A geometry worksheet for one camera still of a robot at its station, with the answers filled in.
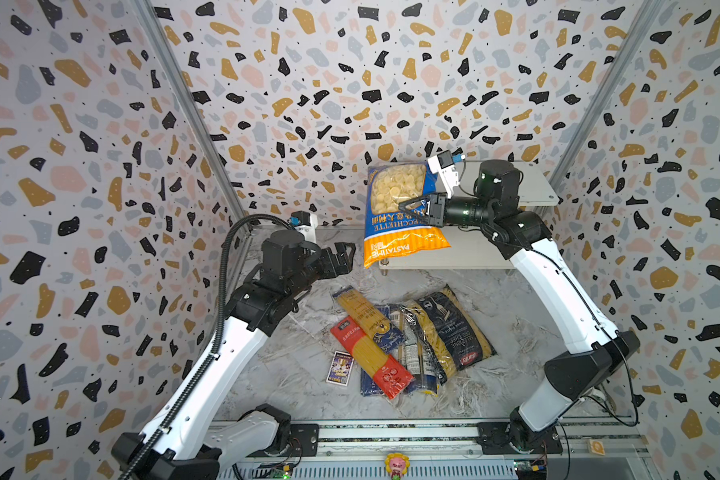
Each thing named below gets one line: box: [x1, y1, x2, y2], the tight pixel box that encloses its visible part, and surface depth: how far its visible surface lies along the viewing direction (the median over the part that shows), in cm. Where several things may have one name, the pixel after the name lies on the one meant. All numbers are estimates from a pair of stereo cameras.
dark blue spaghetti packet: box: [360, 304, 407, 397], surface depth 85 cm
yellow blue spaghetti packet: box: [332, 286, 406, 353], surface depth 92 cm
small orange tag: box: [589, 439, 605, 456], surface depth 74 cm
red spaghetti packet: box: [330, 316, 415, 400], surface depth 85 cm
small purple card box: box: [326, 350, 354, 387], surface depth 85 cm
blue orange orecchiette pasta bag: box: [364, 161, 451, 269], surface depth 63 cm
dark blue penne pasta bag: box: [401, 284, 497, 385], surface depth 86 cm
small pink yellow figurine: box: [384, 452, 411, 480], surface depth 69 cm
